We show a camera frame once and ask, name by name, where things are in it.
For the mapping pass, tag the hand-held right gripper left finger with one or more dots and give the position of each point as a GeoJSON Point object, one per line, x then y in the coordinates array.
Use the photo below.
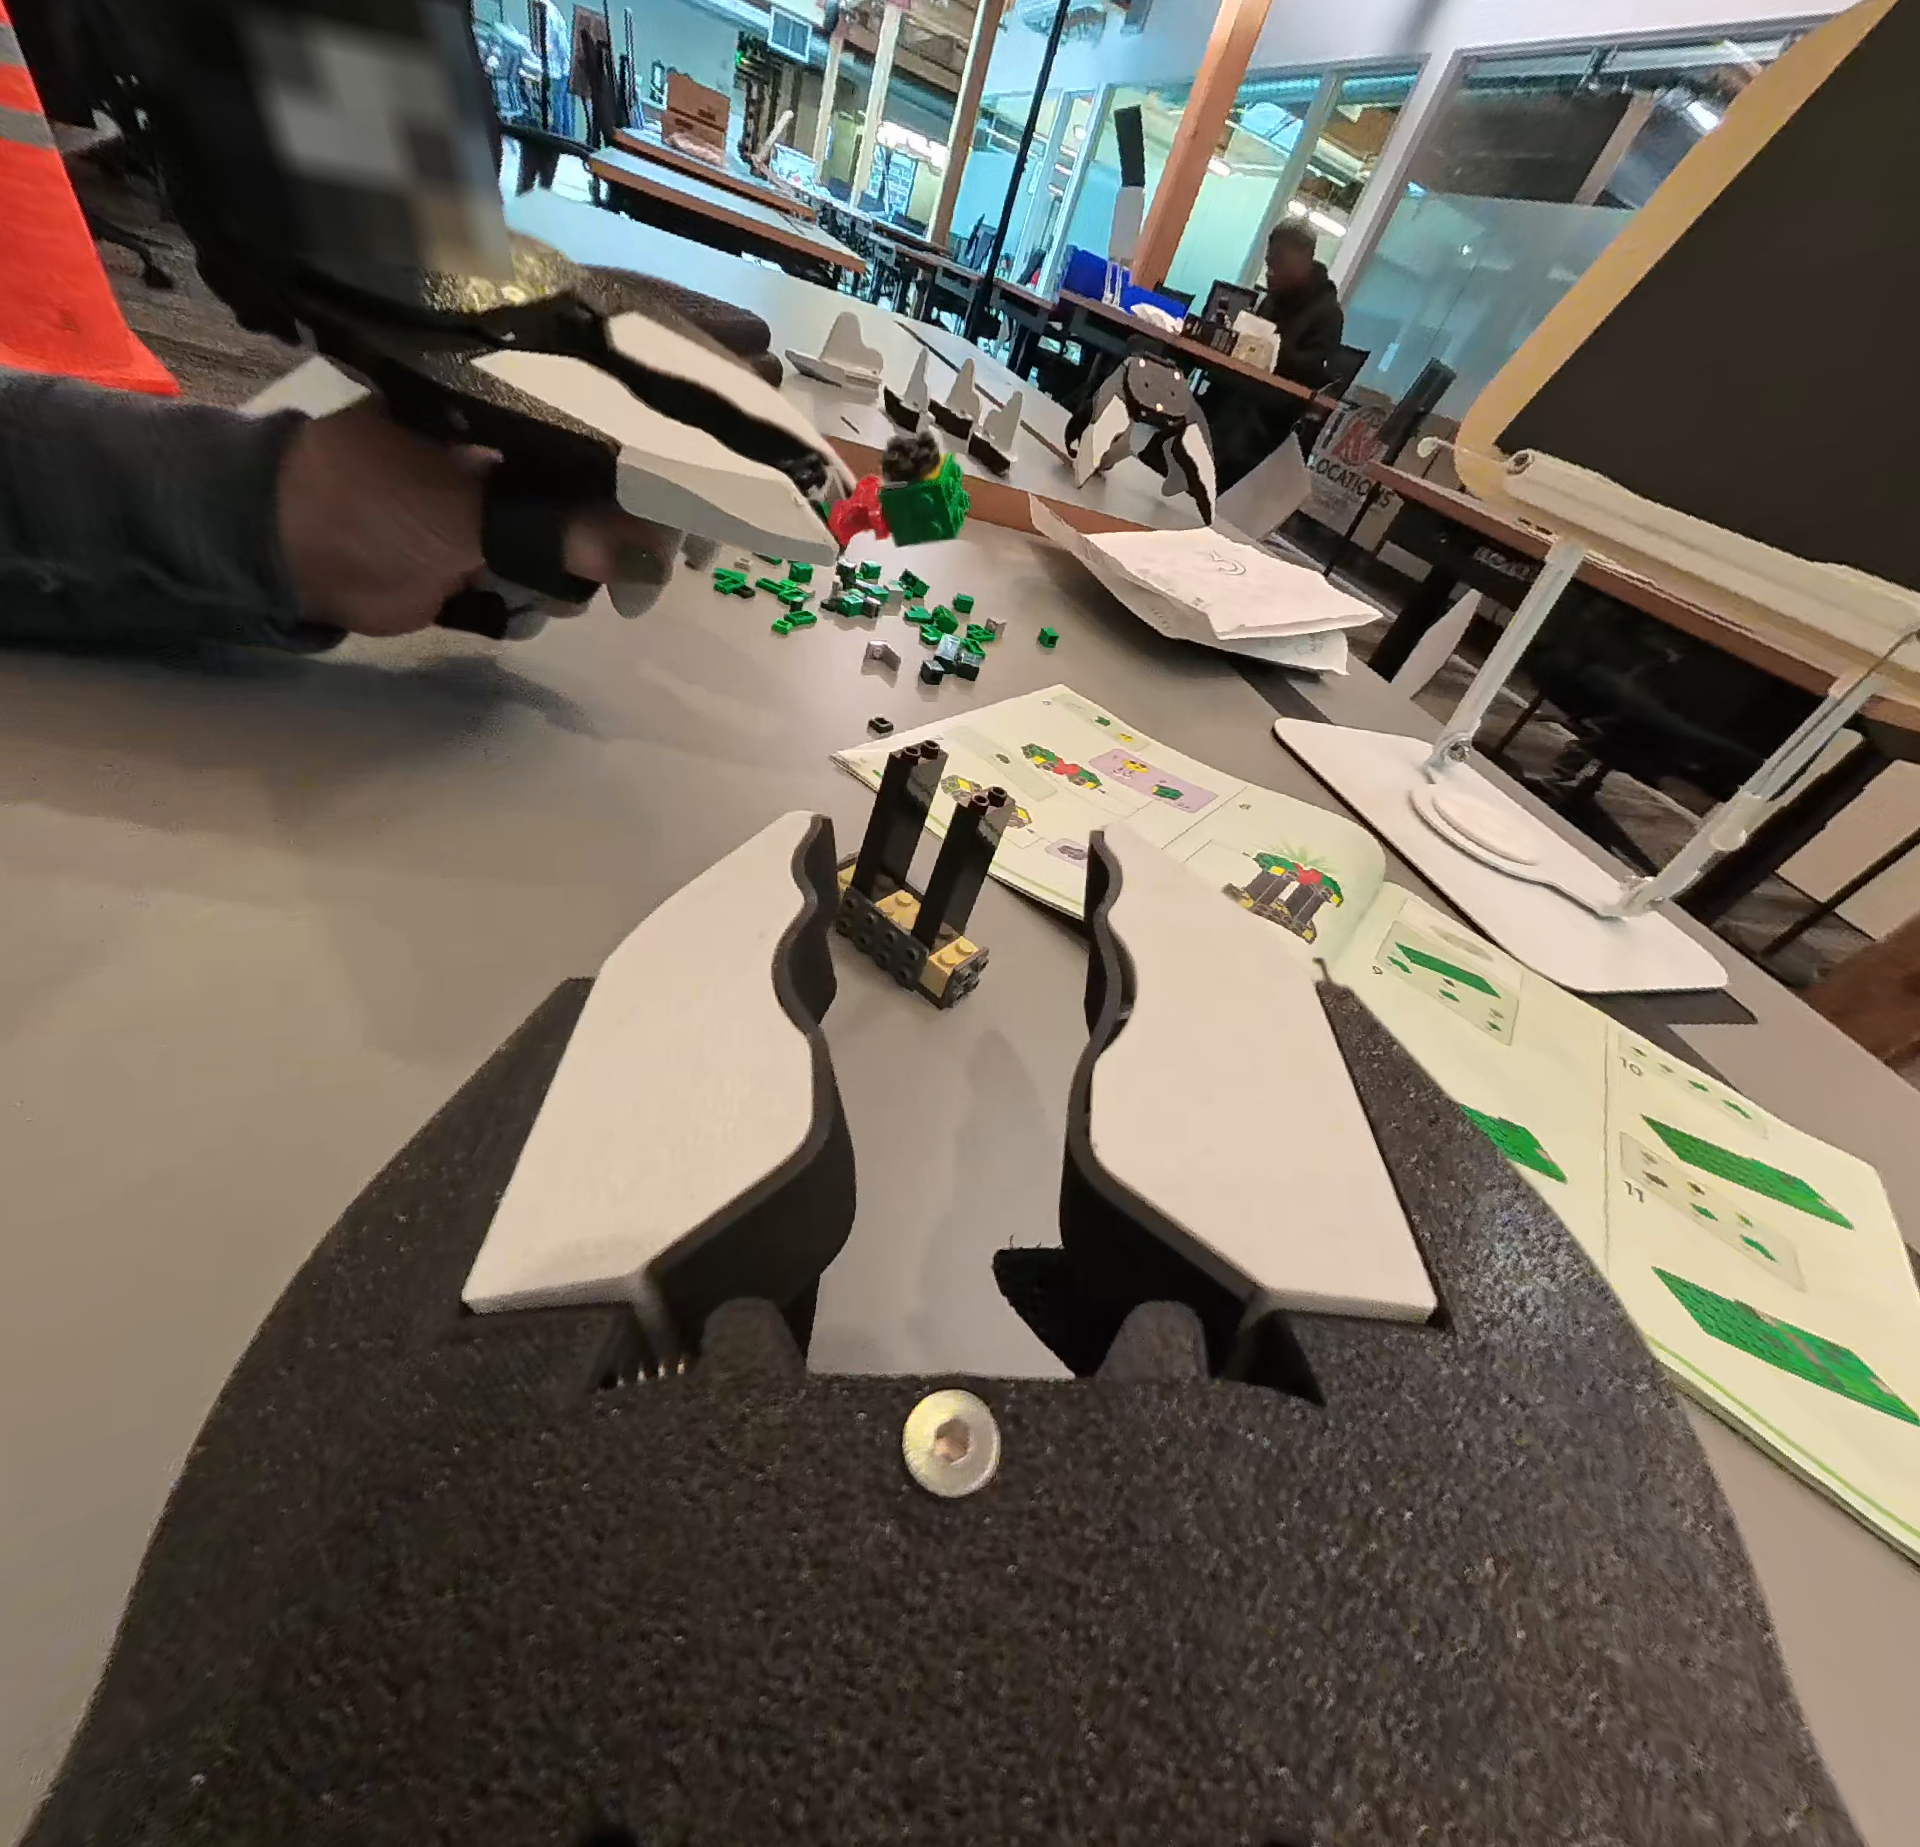
{"type": "Point", "coordinates": [676, 1082]}

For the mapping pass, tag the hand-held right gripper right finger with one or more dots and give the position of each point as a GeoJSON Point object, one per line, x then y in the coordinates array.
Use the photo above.
{"type": "Point", "coordinates": [1245, 1112]}

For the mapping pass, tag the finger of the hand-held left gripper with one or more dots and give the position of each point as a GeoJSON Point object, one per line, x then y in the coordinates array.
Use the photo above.
{"type": "Point", "coordinates": [720, 377]}
{"type": "Point", "coordinates": [676, 474]}

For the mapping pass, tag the green red toy brick assembly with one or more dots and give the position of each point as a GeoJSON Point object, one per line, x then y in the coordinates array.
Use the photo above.
{"type": "Point", "coordinates": [923, 504]}

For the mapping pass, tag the black tan toy brick assembly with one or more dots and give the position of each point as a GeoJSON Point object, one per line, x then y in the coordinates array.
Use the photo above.
{"type": "Point", "coordinates": [901, 828]}

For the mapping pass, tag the person's left hand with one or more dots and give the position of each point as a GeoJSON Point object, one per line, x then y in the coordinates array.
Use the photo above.
{"type": "Point", "coordinates": [383, 527]}

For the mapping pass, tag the long wooden table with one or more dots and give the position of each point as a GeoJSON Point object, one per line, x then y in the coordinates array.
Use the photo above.
{"type": "Point", "coordinates": [720, 213]}

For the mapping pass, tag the pile of small green bricks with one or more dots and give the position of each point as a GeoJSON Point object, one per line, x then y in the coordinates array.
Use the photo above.
{"type": "Point", "coordinates": [840, 594]}

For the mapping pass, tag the orange traffic cone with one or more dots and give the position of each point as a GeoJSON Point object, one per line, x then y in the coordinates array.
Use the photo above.
{"type": "Point", "coordinates": [61, 258]}

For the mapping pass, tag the black floor lamp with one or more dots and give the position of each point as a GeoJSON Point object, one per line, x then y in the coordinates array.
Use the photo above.
{"type": "Point", "coordinates": [1035, 123]}

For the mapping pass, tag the black white claw device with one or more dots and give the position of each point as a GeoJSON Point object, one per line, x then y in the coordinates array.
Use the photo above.
{"type": "Point", "coordinates": [1148, 399]}

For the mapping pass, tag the white paper bag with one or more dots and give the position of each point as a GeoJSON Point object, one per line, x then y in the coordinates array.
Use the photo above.
{"type": "Point", "coordinates": [1307, 653]}
{"type": "Point", "coordinates": [1215, 579]}

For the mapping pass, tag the pale green instruction booklet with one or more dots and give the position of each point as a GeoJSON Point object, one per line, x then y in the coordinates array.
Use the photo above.
{"type": "Point", "coordinates": [1726, 1278]}

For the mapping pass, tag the wooden pillar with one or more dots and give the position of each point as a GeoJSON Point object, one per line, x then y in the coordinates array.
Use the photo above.
{"type": "Point", "coordinates": [1208, 108]}

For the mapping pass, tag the brown side table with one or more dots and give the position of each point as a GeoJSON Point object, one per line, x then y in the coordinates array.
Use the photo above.
{"type": "Point", "coordinates": [1620, 587]}

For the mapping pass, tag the dark panel on white stand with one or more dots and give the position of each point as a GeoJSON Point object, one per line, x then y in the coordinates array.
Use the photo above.
{"type": "Point", "coordinates": [1726, 332]}

